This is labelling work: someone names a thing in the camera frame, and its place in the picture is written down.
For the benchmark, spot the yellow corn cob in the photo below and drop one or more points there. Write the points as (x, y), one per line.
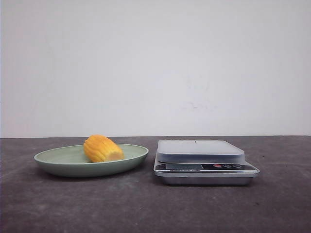
(99, 148)

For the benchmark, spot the silver digital kitchen scale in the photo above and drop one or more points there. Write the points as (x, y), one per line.
(202, 162)

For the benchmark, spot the green round plate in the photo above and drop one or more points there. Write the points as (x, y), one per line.
(71, 161)

